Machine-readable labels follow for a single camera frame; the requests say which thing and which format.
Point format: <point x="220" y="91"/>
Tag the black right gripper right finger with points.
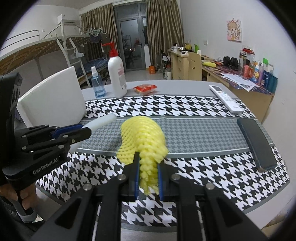
<point x="168" y="188"/>

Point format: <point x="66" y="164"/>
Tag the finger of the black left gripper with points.
<point x="72" y="138"/>
<point x="65" y="129"/>

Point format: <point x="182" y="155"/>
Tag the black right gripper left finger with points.
<point x="130" y="187"/>

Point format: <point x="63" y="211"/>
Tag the white foam box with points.
<point x="55" y="101"/>

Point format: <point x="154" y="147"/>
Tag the white foam tube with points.
<point x="100" y="122"/>

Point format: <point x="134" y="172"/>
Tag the yellow foam fruit net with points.
<point x="143" y="135"/>

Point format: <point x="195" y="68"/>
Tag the left hand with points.
<point x="28" y="200"/>

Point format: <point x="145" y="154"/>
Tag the blue spray bottle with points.
<point x="97" y="83"/>

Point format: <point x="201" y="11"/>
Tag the houndstooth table runner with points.
<point x="204" y="142"/>

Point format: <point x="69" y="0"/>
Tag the white lotion pump bottle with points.
<point x="116" y="71"/>

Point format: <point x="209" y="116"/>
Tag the metal bunk bed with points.
<point x="24" y="47"/>

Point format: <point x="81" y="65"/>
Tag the red snack packet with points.
<point x="145" y="89"/>

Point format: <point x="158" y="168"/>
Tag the black smartphone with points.
<point x="258" y="144"/>

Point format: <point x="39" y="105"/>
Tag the white remote control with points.
<point x="230" y="103"/>

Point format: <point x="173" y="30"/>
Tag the white air conditioner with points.
<point x="62" y="19"/>

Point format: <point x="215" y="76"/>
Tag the brown left curtain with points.
<point x="101" y="17"/>

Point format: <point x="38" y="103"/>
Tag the brown curtain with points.
<point x="101" y="17"/>
<point x="164" y="27"/>

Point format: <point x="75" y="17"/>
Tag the wooden smiley chair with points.
<point x="195" y="67"/>

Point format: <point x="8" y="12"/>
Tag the wooden desk near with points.
<point x="258" y="99"/>

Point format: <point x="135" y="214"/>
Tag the wooden desk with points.
<point x="258" y="99"/>
<point x="179" y="65"/>

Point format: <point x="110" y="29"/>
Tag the wooden desk far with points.
<point x="179" y="65"/>

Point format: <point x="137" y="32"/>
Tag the paper sheets on desk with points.
<point x="239" y="81"/>

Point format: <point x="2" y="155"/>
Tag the glass balcony door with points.
<point x="130" y="18"/>

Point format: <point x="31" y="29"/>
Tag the black headphones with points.
<point x="230" y="62"/>

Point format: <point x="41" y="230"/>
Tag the green object on desk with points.
<point x="196" y="48"/>

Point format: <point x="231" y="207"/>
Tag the blue bottle on desk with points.
<point x="270" y="82"/>

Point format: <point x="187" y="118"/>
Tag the brown right curtain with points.
<point x="164" y="27"/>

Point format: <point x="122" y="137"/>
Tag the anime girl poster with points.
<point x="234" y="32"/>

